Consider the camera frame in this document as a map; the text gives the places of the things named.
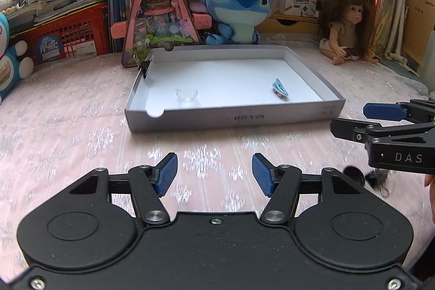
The pink triangular toy box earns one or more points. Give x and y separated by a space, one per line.
159 11

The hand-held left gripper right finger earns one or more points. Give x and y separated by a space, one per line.
263 174

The plain blue hair clip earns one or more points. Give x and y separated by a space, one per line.
280 89

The leaning picture books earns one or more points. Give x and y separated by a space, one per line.
384 21

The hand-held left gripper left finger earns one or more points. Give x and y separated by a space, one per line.
166 172

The red plastic crate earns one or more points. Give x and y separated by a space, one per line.
68 35

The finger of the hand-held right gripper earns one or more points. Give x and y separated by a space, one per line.
384 111
346 128

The pink snowflake tablecloth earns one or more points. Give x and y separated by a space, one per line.
68 127

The brown cardboard sheet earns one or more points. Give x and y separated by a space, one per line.
419 25

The black binder clip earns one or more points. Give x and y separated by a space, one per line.
377 179
145 67

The white cardboard box tray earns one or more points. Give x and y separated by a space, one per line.
238 82

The blue alien plush toy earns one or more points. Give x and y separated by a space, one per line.
238 4

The blue cat plush toy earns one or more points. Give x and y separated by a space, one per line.
6 55

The person's right hand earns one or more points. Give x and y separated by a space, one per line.
430 182

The black binder clip on tray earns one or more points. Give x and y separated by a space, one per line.
145 67

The black round cap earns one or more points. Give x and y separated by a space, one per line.
353 174

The brown-haired baby doll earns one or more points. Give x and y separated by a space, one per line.
350 21

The wooden drawer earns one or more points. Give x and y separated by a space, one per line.
292 25

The clear plastic half sphere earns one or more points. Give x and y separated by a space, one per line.
187 95

